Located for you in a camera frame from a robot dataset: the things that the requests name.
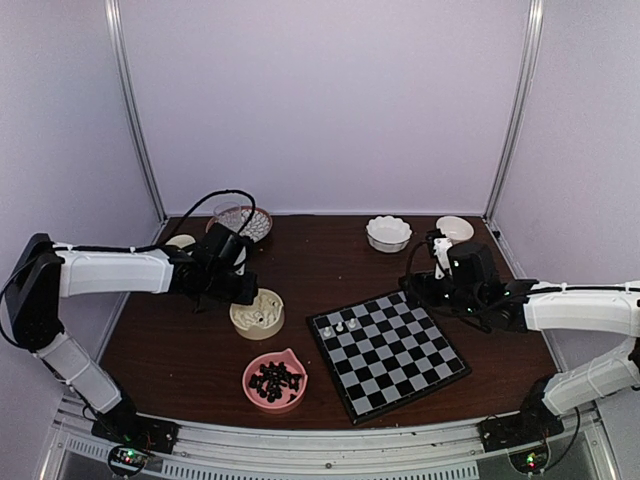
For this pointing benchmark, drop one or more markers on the pink bowl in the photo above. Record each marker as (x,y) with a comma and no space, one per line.
(290,399)

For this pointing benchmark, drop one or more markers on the small cream bowl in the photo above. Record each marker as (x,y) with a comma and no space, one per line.
(455,228)

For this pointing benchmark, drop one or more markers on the white scalloped bowl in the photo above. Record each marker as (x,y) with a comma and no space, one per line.
(388,234)

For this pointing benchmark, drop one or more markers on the white textured ceramic mug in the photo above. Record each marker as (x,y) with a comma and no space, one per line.
(181,241)

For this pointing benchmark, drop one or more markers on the black and white chessboard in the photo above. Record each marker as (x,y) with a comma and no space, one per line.
(394,356)

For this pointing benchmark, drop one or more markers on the aluminium frame post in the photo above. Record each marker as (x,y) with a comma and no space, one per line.
(527,69)
(116,33)

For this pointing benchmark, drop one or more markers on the aluminium front rail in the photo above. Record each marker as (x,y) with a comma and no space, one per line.
(450,450)

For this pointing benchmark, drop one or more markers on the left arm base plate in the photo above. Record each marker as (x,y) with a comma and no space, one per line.
(140,432)

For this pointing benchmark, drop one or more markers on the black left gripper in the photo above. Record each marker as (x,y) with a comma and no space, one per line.
(247,293)

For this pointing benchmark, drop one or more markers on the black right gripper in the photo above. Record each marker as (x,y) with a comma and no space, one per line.
(420,286)

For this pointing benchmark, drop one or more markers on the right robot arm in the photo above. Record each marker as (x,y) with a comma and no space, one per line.
(534,305)

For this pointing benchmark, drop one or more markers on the aluminium frame post right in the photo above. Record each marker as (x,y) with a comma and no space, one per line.
(527,69)

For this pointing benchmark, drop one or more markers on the cream bowl with spout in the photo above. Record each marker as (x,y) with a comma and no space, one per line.
(256,333)

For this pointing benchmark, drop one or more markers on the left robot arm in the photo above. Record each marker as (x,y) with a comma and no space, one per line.
(46,272)

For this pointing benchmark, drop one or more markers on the patterned saucer plate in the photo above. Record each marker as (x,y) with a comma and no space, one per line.
(256,223)

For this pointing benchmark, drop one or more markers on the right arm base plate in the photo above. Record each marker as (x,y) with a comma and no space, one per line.
(523,427)

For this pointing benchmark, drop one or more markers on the aluminium frame post left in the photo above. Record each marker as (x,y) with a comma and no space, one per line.
(116,33)

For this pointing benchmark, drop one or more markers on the clear glass tumbler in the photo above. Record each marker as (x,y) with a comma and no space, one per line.
(229,214)

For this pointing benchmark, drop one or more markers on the black chess pieces pile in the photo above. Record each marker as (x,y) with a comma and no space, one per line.
(272,379)

